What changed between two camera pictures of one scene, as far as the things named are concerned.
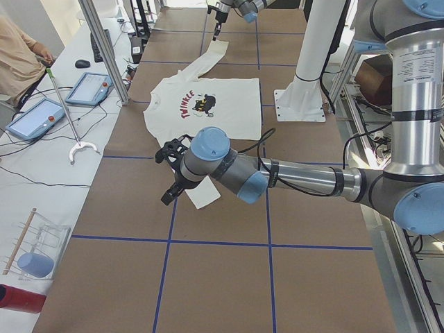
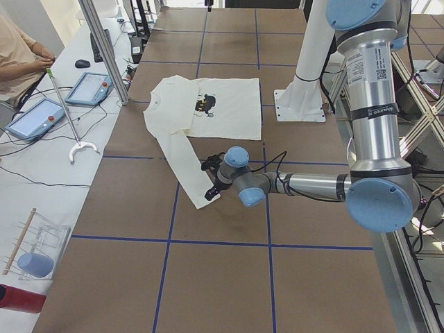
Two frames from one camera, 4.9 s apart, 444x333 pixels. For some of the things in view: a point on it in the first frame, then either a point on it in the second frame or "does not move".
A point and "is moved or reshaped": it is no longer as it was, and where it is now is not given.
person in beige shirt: (21, 71) does not move
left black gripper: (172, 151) -> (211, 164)
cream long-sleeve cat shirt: (186, 104) is moved or reshaped
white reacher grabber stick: (77, 137) does not move
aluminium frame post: (96, 28) does not move
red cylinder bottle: (18, 299) does not move
